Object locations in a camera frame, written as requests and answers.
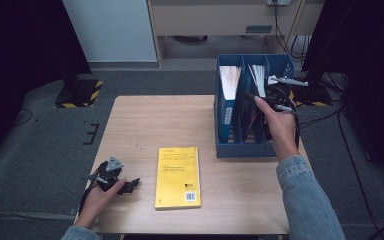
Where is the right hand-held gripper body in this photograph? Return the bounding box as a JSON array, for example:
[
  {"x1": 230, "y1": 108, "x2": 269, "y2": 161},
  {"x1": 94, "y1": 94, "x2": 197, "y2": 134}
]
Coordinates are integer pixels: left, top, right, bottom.
[{"x1": 265, "y1": 75, "x2": 309, "y2": 113}]

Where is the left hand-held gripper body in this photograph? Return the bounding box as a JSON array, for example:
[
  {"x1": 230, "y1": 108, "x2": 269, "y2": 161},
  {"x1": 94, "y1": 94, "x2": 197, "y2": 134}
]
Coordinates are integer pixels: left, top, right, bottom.
[{"x1": 89, "y1": 155, "x2": 125, "y2": 193}]

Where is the dark blue illustrated book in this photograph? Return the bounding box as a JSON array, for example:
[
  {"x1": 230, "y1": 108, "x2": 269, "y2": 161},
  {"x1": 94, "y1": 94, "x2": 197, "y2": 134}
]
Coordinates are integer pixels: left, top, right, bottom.
[{"x1": 239, "y1": 64, "x2": 268, "y2": 143}]

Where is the light blue book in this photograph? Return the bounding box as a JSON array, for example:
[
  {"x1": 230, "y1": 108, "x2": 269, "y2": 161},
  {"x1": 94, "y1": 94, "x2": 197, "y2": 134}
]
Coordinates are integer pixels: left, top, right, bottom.
[{"x1": 218, "y1": 65, "x2": 243, "y2": 144}]

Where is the yellow book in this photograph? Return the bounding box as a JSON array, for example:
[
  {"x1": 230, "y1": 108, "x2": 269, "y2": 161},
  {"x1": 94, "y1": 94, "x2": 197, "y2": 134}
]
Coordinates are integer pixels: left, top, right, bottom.
[{"x1": 154, "y1": 146, "x2": 202, "y2": 211}]

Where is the blue plastic file rack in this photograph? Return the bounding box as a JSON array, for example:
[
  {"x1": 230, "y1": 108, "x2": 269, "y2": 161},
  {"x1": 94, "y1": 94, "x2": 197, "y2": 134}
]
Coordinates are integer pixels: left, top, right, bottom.
[{"x1": 214, "y1": 53, "x2": 295, "y2": 158}]

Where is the person's left hand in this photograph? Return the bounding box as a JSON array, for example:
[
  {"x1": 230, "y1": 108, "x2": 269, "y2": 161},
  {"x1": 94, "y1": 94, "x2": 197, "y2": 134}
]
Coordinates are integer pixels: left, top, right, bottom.
[{"x1": 75, "y1": 171, "x2": 127, "y2": 230}]

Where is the person's right hand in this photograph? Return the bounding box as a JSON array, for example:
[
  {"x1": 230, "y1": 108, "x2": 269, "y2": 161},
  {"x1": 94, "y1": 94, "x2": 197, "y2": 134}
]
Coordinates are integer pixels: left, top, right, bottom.
[{"x1": 254, "y1": 96, "x2": 300, "y2": 163}]

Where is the black striped stand base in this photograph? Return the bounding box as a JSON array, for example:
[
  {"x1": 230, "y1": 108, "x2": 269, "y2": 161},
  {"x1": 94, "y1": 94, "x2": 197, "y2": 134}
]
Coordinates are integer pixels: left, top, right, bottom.
[
  {"x1": 53, "y1": 78, "x2": 104, "y2": 109},
  {"x1": 288, "y1": 83, "x2": 333, "y2": 108}
]

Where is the grey cabinet label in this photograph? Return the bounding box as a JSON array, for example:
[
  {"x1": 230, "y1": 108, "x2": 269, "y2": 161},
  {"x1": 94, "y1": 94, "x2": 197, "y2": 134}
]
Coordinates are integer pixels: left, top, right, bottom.
[{"x1": 245, "y1": 24, "x2": 273, "y2": 34}]

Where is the beige cabinet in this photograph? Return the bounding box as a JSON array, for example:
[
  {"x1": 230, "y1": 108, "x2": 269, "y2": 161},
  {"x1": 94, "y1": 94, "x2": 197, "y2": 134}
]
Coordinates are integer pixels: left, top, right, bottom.
[{"x1": 146, "y1": 0, "x2": 326, "y2": 69}]

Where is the black curtain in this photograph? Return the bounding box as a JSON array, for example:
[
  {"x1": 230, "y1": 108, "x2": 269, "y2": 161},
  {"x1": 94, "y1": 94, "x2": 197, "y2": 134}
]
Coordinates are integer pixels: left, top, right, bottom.
[
  {"x1": 301, "y1": 0, "x2": 384, "y2": 188},
  {"x1": 0, "y1": 0, "x2": 91, "y2": 174}
]

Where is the white panel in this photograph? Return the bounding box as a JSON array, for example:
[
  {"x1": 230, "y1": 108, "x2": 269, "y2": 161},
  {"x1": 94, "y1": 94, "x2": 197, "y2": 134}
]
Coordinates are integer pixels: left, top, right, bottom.
[{"x1": 61, "y1": 0, "x2": 158, "y2": 63}]

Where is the left hand-held gripper cable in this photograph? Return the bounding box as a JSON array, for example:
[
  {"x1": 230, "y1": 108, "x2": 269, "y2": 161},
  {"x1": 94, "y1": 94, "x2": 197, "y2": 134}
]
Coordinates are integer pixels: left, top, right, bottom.
[{"x1": 79, "y1": 184, "x2": 96, "y2": 216}]

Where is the hand-held gripper cable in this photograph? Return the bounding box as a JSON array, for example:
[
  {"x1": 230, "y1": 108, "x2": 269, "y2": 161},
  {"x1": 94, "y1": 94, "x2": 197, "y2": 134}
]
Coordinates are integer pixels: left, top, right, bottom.
[
  {"x1": 79, "y1": 184, "x2": 96, "y2": 216},
  {"x1": 291, "y1": 111, "x2": 302, "y2": 149}
]

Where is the right hand-held gripper cable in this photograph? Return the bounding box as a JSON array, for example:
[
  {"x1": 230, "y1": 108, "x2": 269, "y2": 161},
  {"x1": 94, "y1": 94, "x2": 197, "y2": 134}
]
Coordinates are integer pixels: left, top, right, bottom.
[{"x1": 291, "y1": 111, "x2": 302, "y2": 149}]

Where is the short black floor cable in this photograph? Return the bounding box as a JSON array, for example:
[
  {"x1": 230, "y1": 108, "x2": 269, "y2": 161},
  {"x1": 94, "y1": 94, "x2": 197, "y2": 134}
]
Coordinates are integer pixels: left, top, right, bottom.
[{"x1": 298, "y1": 109, "x2": 343, "y2": 129}]

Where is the black cable from power strip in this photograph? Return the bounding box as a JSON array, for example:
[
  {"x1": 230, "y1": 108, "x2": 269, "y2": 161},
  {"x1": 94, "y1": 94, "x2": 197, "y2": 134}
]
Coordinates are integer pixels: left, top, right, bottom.
[{"x1": 273, "y1": 3, "x2": 294, "y2": 56}]

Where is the thin black floor cable loop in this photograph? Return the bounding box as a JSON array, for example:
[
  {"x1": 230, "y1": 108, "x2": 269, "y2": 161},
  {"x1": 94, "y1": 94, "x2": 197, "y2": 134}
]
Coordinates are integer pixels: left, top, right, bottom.
[{"x1": 12, "y1": 108, "x2": 34, "y2": 127}]

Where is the long black floor cable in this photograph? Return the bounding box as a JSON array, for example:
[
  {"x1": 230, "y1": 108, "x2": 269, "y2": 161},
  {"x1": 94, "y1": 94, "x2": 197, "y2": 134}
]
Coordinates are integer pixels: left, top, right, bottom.
[{"x1": 336, "y1": 106, "x2": 384, "y2": 240}]

